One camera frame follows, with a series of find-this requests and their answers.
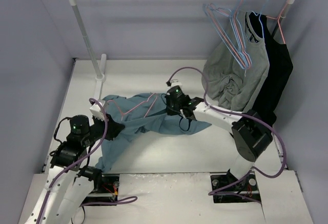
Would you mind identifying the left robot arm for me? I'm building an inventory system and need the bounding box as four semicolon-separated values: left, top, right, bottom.
26;115;125;223

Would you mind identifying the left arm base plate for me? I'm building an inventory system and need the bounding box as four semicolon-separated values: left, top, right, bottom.
83;174;119;206

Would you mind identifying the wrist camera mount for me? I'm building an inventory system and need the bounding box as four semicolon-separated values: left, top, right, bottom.
89;103;105;121
166;79;182;87

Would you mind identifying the blue t shirt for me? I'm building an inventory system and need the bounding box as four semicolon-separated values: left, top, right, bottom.
95;93;211;173

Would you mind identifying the pink wire hanger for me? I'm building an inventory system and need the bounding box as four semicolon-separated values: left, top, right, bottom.
209;14;239;68
103;93;159;120

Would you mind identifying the black tank top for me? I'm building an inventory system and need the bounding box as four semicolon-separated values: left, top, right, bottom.
249;13;293;126

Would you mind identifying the black looped cable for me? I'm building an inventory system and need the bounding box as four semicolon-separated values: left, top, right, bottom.
73;205;87;224

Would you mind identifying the pink hanger at rack end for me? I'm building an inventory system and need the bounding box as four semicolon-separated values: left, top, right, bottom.
267;0;291;45

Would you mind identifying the blue hanger holding tank top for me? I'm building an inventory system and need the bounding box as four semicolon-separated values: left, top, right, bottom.
250;0;271;39

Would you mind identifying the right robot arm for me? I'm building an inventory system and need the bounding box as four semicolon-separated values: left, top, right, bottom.
165;86;273;189

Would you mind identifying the grey sweatshirt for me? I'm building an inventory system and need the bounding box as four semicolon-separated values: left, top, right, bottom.
201;11;270;112

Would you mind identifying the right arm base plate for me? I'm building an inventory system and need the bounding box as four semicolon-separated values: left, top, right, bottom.
210;172;261;204

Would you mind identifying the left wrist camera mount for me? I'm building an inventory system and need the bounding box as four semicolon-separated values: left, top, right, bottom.
89;103;105;121

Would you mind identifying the blue wire hanger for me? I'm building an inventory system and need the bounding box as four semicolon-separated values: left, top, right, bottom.
202;1;244;70

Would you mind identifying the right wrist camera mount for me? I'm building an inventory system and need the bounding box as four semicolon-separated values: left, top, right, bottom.
166;79;182;87

